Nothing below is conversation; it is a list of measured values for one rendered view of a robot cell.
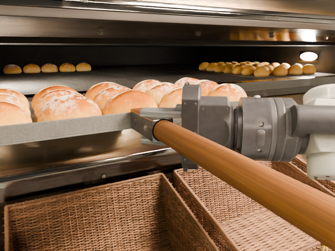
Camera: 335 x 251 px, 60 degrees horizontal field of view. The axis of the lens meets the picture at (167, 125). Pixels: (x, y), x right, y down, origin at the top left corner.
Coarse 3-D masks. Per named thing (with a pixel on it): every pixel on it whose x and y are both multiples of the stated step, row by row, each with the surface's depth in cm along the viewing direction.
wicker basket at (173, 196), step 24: (72, 192) 98; (96, 192) 102; (120, 192) 106; (144, 192) 110; (168, 192) 109; (24, 216) 92; (72, 216) 98; (96, 216) 102; (120, 216) 106; (144, 216) 110; (168, 216) 112; (192, 216) 95; (24, 240) 92; (48, 240) 95; (72, 240) 98; (120, 240) 106; (144, 240) 110; (168, 240) 114; (192, 240) 97
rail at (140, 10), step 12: (0, 0) 68; (12, 0) 69; (24, 0) 71; (36, 0) 72; (48, 0) 73; (132, 12) 83; (144, 12) 85; (156, 12) 86; (168, 12) 88; (180, 12) 90; (192, 12) 92; (204, 12) 94; (216, 12) 96; (228, 12) 98
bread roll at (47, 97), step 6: (54, 90) 53; (60, 90) 52; (66, 90) 52; (42, 96) 51; (48, 96) 51; (54, 96) 51; (36, 102) 52; (42, 102) 51; (36, 108) 51; (36, 114) 51
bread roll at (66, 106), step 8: (64, 96) 45; (72, 96) 46; (80, 96) 46; (48, 104) 44; (56, 104) 44; (64, 104) 44; (72, 104) 45; (80, 104) 45; (88, 104) 46; (96, 104) 48; (40, 112) 44; (48, 112) 44; (56, 112) 44; (64, 112) 44; (72, 112) 44; (80, 112) 45; (88, 112) 46; (96, 112) 47; (40, 120) 44; (48, 120) 43
